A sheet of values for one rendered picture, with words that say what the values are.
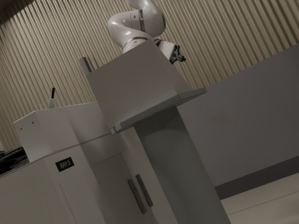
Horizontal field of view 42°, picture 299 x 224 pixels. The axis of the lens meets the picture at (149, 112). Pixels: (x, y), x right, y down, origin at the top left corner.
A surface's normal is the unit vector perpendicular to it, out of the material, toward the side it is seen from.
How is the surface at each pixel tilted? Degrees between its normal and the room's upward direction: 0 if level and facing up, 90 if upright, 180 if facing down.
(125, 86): 90
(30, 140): 90
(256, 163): 90
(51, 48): 90
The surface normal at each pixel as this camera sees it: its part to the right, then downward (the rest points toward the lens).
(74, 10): -0.37, 0.11
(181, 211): -0.62, 0.24
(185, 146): 0.58, -0.31
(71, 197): 0.85, -0.41
